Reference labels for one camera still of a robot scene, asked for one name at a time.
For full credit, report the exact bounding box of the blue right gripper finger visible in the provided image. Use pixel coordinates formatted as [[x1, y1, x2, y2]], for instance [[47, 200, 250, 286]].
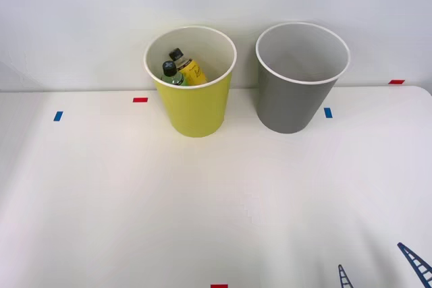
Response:
[[396, 241, 432, 288], [337, 264, 355, 288]]

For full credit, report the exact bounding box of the yellow plastic bottle black cap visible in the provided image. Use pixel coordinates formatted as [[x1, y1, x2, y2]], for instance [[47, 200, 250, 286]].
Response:
[[168, 47, 208, 86]]

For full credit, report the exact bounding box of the grey plastic waste bin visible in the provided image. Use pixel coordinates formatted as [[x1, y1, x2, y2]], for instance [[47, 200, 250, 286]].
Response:
[[254, 22, 351, 135]]

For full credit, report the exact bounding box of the yellow-green plastic waste bin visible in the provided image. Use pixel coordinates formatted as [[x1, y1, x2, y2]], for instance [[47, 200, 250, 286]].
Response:
[[143, 24, 238, 138]]

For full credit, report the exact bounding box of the green plastic bottle black cap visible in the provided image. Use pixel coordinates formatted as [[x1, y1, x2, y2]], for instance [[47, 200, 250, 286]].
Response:
[[160, 60, 190, 87]]

